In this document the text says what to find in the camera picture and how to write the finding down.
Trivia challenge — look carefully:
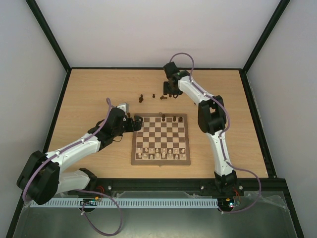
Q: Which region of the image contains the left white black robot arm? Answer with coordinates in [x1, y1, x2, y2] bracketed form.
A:
[17, 104, 143, 205]

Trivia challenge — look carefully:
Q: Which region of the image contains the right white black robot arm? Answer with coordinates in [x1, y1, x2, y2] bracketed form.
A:
[163, 61, 237, 194]

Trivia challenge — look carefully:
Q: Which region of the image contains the wooden chess board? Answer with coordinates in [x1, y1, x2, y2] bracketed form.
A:
[131, 113, 191, 166]

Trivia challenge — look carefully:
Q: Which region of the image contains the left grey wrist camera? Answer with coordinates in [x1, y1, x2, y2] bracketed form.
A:
[116, 103, 129, 113]

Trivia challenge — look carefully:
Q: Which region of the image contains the light blue cable duct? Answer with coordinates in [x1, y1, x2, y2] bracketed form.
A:
[29, 198, 218, 209]

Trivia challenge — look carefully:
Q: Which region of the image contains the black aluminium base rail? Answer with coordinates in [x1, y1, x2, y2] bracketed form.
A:
[96, 178, 290, 198]

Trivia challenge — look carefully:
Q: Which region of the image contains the black frame post right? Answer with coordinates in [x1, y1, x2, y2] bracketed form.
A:
[241, 0, 291, 74]

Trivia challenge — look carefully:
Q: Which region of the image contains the black frame post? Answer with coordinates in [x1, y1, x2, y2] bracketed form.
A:
[26, 0, 71, 72]
[241, 0, 291, 74]

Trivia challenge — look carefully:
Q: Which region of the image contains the black frame post left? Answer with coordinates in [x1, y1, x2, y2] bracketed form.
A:
[26, 0, 71, 72]

